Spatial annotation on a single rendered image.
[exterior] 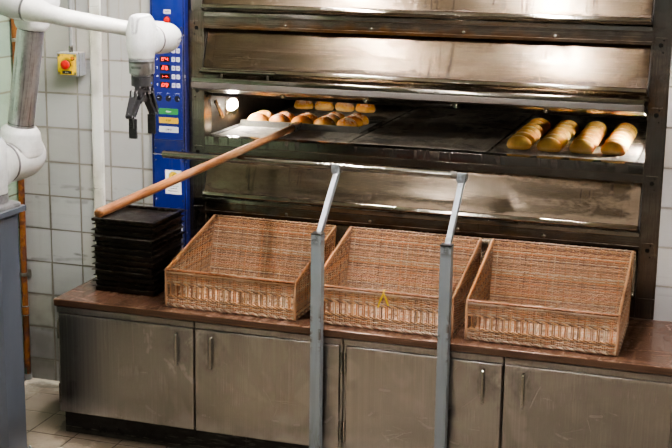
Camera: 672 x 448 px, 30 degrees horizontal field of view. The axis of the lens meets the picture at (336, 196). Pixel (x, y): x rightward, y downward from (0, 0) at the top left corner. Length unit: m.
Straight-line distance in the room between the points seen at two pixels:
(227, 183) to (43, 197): 0.89
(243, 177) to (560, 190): 1.32
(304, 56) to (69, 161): 1.20
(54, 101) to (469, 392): 2.24
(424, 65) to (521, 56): 0.38
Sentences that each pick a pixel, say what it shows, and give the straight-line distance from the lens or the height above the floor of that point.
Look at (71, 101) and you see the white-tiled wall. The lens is 5.56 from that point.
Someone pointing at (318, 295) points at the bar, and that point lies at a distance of 4.60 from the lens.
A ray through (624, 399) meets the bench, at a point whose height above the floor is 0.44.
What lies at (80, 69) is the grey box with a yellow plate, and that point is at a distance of 5.46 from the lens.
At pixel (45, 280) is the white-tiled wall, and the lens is 5.80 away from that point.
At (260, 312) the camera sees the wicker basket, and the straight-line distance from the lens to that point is 4.81.
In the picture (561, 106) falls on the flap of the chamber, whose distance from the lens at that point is 4.72.
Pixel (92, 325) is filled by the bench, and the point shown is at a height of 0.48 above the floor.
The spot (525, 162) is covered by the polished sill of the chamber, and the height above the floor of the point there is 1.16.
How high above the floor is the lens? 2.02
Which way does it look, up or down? 12 degrees down
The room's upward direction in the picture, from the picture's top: 1 degrees clockwise
